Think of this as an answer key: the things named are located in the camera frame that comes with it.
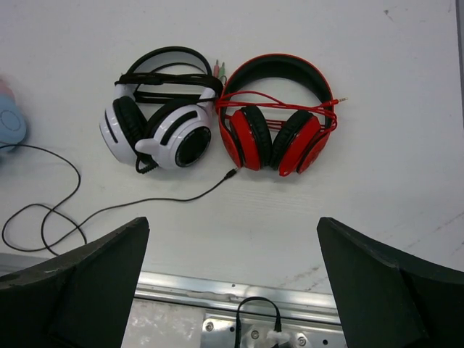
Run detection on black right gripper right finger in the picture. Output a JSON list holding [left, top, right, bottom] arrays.
[[317, 217, 463, 347]]

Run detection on pink and blue cat-ear headphones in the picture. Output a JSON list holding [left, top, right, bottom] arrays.
[[0, 79, 27, 152]]

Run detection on short black base cable right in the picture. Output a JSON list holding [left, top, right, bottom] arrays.
[[233, 296, 283, 348]]

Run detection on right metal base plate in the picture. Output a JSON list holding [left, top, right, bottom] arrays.
[[200, 313, 347, 347]]

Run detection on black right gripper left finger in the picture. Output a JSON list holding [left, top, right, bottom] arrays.
[[1, 217, 149, 347]]

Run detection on white and black headphones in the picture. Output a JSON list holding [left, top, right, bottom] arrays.
[[99, 46, 223, 174]]

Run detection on metal table edge rail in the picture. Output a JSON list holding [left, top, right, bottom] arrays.
[[133, 272, 341, 325]]

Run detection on red and black headphones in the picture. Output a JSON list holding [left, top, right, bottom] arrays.
[[215, 53, 341, 177]]

